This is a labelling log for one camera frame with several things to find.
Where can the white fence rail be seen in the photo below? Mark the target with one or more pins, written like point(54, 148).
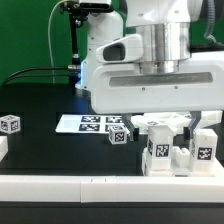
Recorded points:
point(219, 169)
point(21, 188)

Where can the white tag cube far left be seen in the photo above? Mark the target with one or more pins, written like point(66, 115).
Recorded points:
point(10, 124)

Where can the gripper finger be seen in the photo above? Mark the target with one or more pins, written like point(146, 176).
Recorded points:
point(134, 131)
point(194, 121)

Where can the white front fence rail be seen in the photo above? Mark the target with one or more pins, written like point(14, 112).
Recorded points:
point(21, 188)

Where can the white chair back piece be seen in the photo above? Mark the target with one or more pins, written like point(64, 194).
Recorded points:
point(175, 121)

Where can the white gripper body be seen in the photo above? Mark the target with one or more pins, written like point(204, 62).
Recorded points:
point(121, 85)

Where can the white chair seat block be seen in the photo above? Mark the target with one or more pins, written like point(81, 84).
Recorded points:
point(182, 165)

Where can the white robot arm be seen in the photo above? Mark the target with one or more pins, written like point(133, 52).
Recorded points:
point(145, 63)

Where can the small white tag cube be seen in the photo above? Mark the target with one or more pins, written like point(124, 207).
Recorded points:
point(117, 134)

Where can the white tag sheet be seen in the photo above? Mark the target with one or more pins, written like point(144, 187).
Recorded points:
point(87, 123)

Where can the white block left edge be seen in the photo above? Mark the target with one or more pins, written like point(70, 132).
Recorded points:
point(3, 147)

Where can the white right fence rail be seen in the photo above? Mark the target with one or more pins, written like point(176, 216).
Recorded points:
point(219, 169)

